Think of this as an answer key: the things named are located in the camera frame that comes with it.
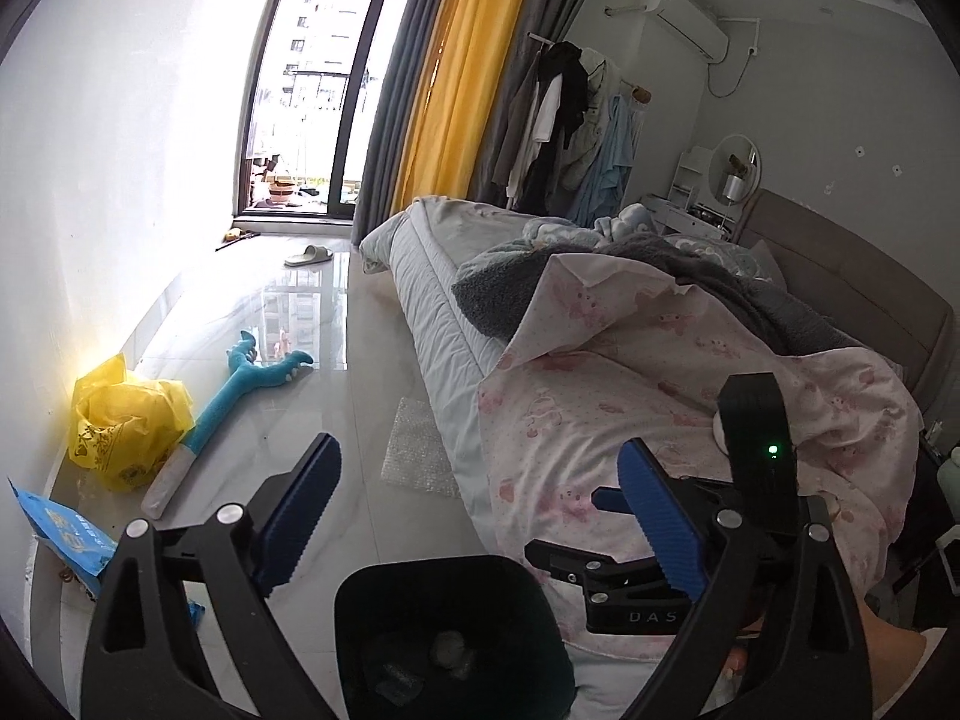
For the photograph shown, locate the person right hand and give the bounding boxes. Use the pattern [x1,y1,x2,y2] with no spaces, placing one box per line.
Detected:
[857,600,928,712]

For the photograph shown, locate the blue snack bag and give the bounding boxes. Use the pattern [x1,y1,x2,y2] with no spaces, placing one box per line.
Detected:
[10,483,117,600]

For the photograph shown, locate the yellow plastic bag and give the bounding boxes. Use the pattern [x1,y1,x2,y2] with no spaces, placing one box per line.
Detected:
[67,355,194,493]

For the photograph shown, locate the pink patterned white quilt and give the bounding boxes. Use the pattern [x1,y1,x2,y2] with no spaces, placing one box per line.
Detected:
[475,252,926,662]

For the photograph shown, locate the grey bed mattress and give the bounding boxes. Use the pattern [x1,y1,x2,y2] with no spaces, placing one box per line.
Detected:
[359,197,527,546]

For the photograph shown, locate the dark grey fleece blanket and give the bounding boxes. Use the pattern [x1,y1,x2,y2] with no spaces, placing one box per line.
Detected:
[451,232,862,356]

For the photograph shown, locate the brown bed headboard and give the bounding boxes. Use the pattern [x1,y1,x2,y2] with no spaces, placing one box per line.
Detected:
[734,188,957,411]

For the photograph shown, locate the white vanity desk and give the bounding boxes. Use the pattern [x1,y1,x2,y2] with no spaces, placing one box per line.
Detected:
[641,146,736,241]

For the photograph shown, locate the grey slipper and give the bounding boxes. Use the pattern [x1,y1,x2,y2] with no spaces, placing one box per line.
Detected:
[285,244,332,270]

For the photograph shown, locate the hanging clothes on rack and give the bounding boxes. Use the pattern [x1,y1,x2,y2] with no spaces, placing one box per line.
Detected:
[477,34,652,226]

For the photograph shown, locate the white air conditioner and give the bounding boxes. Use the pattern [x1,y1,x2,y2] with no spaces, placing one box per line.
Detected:
[604,0,729,64]

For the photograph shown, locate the yellow curtain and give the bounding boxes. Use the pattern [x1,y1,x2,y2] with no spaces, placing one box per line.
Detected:
[391,0,524,213]

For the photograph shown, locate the grey curtain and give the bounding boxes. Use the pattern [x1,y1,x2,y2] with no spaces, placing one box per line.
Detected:
[352,0,584,241]

